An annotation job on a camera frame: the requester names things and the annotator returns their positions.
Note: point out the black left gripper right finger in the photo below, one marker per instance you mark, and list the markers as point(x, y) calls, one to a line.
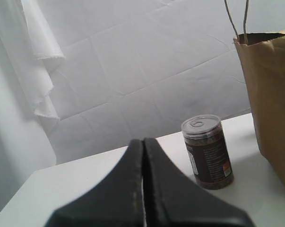
point(117, 200)

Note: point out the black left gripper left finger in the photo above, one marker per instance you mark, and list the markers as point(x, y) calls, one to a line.
point(74, 214)

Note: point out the dark tin can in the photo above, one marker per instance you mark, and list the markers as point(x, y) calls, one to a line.
point(205, 142)

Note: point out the brown paper bag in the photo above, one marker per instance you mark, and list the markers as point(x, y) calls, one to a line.
point(262, 58)

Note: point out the white backdrop cloth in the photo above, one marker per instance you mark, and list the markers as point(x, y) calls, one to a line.
point(81, 77)

